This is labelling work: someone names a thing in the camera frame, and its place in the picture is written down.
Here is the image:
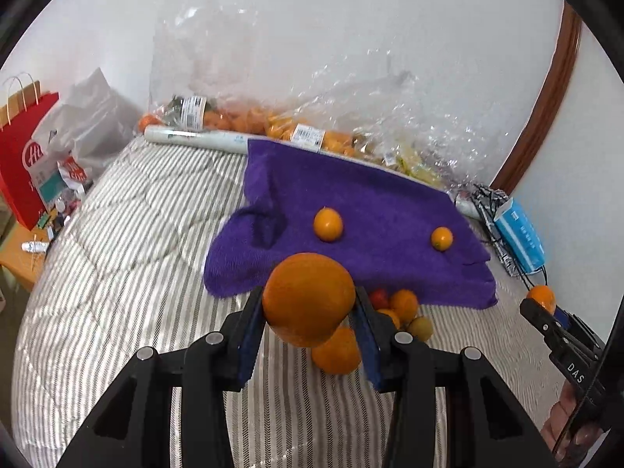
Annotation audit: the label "wooden side table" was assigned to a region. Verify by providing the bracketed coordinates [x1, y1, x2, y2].
[1, 223, 49, 293]

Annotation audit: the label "small red tomato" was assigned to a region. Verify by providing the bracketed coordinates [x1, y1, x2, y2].
[368, 289, 390, 310]

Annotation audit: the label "blue tissue box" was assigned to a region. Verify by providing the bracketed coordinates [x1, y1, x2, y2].
[494, 198, 546, 274]

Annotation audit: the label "patterned black white pouch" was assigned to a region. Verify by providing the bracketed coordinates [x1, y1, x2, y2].
[471, 184, 521, 278]

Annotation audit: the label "green-brown fruit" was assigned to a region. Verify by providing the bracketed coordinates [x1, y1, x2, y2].
[407, 316, 434, 342]

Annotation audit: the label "small orange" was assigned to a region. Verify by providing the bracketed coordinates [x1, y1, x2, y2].
[376, 308, 401, 330]
[431, 226, 454, 252]
[389, 289, 419, 325]

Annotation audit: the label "clear bag of yellow fruit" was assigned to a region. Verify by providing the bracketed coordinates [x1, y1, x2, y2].
[352, 124, 509, 191]

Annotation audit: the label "clear bag of small oranges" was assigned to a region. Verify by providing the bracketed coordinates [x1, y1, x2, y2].
[266, 71, 420, 167]

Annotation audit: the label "striped quilted mattress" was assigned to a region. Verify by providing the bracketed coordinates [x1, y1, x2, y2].
[9, 135, 567, 468]

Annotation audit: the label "black cables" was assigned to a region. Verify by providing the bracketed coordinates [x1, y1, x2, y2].
[470, 182, 550, 298]

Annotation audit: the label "grey plastic bag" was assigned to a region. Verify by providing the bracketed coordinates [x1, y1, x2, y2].
[34, 69, 141, 193]

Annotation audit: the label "person's right hand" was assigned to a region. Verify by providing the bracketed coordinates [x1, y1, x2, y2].
[539, 379, 610, 464]

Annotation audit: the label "purple towel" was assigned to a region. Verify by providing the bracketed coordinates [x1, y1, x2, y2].
[203, 142, 497, 310]

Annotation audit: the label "clear bag of mandarins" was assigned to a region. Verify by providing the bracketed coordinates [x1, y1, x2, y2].
[138, 0, 271, 135]

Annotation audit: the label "oval orange fruit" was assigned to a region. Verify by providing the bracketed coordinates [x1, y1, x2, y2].
[313, 207, 344, 242]

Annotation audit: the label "brown wooden door frame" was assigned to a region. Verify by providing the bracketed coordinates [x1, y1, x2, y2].
[491, 2, 582, 193]

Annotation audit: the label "large orange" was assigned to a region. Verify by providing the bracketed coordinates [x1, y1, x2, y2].
[262, 252, 355, 347]

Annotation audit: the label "white small tube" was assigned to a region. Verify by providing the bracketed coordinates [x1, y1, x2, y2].
[21, 241, 50, 254]

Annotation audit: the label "white rolled paper tube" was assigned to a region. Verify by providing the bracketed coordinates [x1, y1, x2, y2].
[144, 125, 480, 220]

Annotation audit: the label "large mandarin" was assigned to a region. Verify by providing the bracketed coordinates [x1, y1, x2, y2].
[527, 284, 556, 315]
[311, 326, 362, 375]

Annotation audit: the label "red paper shopping bag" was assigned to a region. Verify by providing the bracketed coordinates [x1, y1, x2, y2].
[1, 73, 59, 229]

